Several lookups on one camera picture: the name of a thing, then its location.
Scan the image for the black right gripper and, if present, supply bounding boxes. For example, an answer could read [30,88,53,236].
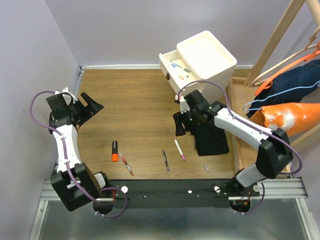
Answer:
[172,107,201,136]

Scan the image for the pink tip marker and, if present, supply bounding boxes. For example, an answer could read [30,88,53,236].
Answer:
[174,139,186,161]

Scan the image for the dark purple pen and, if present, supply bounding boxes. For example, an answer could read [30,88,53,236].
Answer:
[162,150,170,174]

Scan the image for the orange black highlighter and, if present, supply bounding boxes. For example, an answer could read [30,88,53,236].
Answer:
[111,141,119,162]

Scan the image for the white top drawer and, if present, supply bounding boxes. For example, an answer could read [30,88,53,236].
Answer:
[159,50,200,93]

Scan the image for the red pen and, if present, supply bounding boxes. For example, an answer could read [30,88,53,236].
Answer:
[118,151,135,177]

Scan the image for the white drawer cabinet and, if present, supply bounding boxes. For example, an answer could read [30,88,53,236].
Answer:
[175,30,238,101]

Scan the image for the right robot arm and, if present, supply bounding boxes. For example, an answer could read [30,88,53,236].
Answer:
[173,90,293,196]

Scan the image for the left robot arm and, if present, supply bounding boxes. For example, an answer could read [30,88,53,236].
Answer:
[46,87,111,212]

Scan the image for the black folded cloth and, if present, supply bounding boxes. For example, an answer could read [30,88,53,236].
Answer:
[191,123,230,156]

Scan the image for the small clear tube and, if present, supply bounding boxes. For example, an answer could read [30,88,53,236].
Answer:
[203,164,210,173]

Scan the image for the black mounting base bar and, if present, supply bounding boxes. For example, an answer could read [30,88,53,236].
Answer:
[109,178,260,209]

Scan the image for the wooden hanger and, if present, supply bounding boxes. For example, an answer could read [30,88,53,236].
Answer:
[250,26,320,86]

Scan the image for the orange hanger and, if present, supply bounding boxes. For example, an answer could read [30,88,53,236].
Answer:
[254,42,320,96]

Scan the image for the orange white garment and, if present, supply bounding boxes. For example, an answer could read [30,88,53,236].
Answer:
[249,102,320,137]

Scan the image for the dark blue jeans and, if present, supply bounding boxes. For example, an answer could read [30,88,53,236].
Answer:
[246,59,320,118]

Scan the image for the wooden clothes rack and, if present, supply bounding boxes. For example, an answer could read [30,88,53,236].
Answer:
[226,0,320,179]

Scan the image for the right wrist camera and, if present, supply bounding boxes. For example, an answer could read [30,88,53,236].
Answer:
[174,95,190,114]

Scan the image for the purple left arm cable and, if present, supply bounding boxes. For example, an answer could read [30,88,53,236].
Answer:
[29,90,128,219]

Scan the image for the light blue wire hanger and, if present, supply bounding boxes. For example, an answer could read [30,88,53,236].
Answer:
[241,81,320,111]

